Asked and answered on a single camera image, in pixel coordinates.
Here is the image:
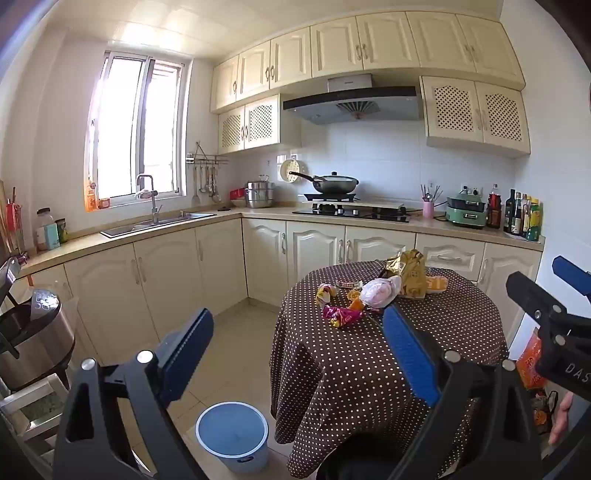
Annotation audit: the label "large lattice door cabinet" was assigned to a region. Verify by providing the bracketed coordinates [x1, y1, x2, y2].
[419, 76, 531, 159]

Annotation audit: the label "wall utensil rack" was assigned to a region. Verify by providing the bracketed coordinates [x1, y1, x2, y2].
[186, 141, 229, 166]

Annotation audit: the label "round cream plate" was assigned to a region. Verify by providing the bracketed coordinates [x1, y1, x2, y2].
[280, 158, 304, 184]

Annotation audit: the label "steel kitchen sink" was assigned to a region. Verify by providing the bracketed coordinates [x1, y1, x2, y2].
[100, 211, 218, 239]

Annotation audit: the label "range hood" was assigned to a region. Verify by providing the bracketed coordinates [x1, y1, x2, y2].
[283, 74, 423, 125]

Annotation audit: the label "steel kitchen faucet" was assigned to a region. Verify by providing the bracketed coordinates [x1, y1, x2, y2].
[136, 174, 163, 226]

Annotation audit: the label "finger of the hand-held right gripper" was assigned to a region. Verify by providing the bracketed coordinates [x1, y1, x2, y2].
[551, 255, 591, 298]
[505, 271, 591, 334]

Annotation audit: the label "white plastic bag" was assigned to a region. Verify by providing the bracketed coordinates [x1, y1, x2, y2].
[360, 276, 402, 309]

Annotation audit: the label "brown polka dot tablecloth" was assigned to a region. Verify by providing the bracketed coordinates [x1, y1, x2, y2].
[270, 260, 509, 479]

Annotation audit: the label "green electric cooker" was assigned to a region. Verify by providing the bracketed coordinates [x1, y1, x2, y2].
[445, 187, 489, 230]

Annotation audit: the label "cream lower kitchen cabinets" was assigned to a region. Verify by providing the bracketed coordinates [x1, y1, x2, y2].
[18, 209, 546, 365]

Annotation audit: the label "cream kitchen cabinets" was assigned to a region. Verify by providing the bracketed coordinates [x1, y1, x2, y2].
[18, 209, 546, 365]
[210, 9, 527, 114]

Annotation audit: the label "person's right hand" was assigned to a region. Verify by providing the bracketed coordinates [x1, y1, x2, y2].
[549, 392, 576, 446]

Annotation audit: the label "magenta snack wrapper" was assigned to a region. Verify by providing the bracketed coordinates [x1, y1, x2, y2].
[322, 305, 365, 329]

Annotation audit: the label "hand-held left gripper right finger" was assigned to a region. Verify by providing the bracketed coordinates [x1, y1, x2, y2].
[382, 305, 544, 480]

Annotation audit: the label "sliding kitchen window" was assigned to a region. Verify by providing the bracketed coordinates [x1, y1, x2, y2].
[85, 51, 192, 211]

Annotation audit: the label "black gas stove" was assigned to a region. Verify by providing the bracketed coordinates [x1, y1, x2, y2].
[292, 192, 411, 223]

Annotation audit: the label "black wok with lid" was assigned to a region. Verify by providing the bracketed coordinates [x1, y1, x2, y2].
[289, 171, 360, 195]

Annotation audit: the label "cream upper kitchen cabinets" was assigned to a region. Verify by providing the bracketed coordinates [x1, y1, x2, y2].
[210, 9, 527, 114]

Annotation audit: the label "clear plastic jar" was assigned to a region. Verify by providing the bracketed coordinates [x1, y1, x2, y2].
[36, 208, 60, 252]

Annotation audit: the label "gold snack bag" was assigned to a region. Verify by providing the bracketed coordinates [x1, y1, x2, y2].
[385, 249, 428, 299]

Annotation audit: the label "orange plastic bag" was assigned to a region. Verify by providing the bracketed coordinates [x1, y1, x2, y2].
[516, 328, 548, 391]

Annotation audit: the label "steel rice cooker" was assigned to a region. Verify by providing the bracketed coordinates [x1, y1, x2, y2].
[0, 256, 77, 393]

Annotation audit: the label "row of condiment bottles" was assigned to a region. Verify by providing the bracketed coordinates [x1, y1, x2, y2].
[487, 184, 544, 243]

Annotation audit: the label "blue plastic bucket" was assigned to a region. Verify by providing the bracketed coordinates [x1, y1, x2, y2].
[195, 401, 270, 474]

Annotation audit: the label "white stool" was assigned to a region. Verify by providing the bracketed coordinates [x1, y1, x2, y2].
[0, 373, 70, 468]

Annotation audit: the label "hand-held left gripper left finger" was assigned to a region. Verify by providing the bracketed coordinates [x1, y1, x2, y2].
[54, 308, 215, 480]

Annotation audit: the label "red utensil holder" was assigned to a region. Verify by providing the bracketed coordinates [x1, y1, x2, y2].
[0, 180, 27, 259]

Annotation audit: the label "steel steamer pot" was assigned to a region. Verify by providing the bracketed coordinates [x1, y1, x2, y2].
[244, 175, 278, 209]

